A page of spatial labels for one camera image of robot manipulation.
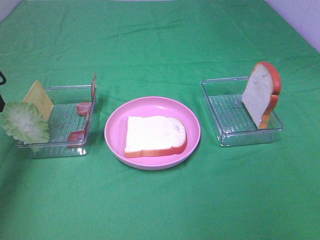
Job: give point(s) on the green lettuce leaf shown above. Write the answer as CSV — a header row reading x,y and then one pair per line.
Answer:
x,y
23,122

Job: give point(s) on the red bacon strip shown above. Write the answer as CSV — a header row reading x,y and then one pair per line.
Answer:
x,y
93,86
77,136

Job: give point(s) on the pink round plate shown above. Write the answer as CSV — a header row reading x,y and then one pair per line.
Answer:
x,y
116,128

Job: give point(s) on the white bread slice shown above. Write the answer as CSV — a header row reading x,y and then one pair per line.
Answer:
x,y
154,136
261,94

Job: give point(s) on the white bread slice upright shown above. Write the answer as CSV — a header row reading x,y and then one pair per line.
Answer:
x,y
261,94

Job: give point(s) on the clear right bread tray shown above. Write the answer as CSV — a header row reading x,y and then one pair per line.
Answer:
x,y
231,122

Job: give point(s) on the clear left ingredient tray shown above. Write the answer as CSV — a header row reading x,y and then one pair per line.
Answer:
x,y
63,120

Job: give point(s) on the yellow cheese slice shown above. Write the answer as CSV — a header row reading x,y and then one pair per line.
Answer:
x,y
38,96

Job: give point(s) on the green tablecloth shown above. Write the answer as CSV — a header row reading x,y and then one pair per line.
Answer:
x,y
161,48

